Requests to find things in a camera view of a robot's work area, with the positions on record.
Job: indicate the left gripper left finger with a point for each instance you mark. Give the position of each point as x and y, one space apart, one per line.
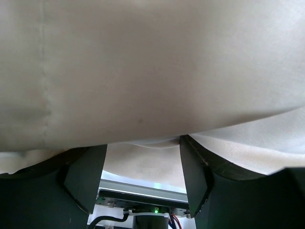
58 193

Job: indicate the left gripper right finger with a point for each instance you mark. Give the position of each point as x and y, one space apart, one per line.
223 195

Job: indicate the beige trousers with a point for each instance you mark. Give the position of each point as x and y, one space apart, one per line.
137 74

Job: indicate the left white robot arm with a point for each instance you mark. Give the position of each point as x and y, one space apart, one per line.
146 213

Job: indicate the front aluminium frame rail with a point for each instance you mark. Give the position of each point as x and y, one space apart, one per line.
154 190

